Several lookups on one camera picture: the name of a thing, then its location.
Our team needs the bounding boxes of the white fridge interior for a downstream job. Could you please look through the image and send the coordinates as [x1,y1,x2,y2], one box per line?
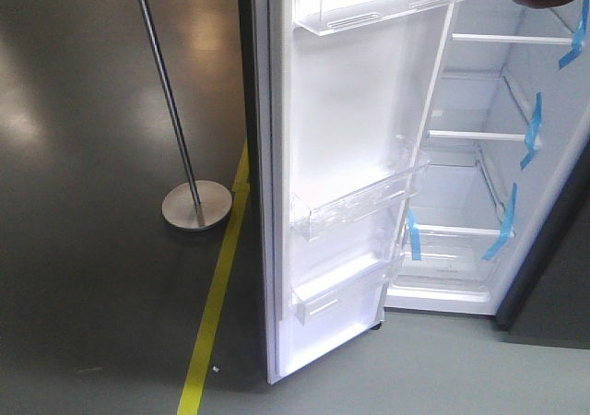
[385,0,589,315]

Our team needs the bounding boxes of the metal sign stand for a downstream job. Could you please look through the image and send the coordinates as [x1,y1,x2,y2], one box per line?
[137,0,232,231]

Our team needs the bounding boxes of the white fridge door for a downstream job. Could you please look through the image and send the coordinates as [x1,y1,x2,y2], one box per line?
[239,0,466,384]

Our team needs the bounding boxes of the dark grey fridge door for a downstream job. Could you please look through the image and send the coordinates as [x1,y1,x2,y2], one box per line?
[495,148,589,350]

